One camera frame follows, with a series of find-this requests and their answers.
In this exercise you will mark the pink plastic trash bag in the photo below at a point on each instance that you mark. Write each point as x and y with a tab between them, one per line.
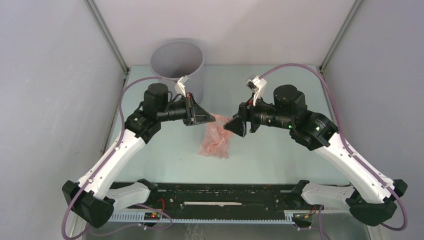
216	142

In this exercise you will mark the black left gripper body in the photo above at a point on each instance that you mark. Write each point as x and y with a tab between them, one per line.
176	111

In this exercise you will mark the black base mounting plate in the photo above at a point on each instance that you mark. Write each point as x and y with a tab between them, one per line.
229	201

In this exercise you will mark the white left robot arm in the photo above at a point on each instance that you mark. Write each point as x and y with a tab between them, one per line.
88	197

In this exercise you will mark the right controller board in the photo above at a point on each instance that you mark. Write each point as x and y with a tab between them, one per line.
302	216

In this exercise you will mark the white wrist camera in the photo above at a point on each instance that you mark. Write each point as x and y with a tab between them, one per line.
257	85
180	87

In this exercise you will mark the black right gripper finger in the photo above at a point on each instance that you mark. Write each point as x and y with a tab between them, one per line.
237	131
241	117

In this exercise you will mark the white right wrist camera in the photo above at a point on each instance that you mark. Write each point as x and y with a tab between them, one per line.
257	85

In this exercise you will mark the left controller board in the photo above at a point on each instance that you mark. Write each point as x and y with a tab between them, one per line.
152	216

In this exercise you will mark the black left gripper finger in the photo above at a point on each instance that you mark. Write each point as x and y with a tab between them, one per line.
199	119
197	110

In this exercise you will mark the grey slotted cable duct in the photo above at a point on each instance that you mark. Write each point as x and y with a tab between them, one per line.
142	217

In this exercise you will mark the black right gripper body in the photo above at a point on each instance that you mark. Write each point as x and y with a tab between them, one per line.
260	114

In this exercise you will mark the controller board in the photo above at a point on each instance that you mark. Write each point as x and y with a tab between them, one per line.
152	216
302	216

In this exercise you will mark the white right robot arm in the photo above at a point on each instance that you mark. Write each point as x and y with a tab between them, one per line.
370	197

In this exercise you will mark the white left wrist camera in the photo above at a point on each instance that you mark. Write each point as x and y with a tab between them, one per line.
180	87

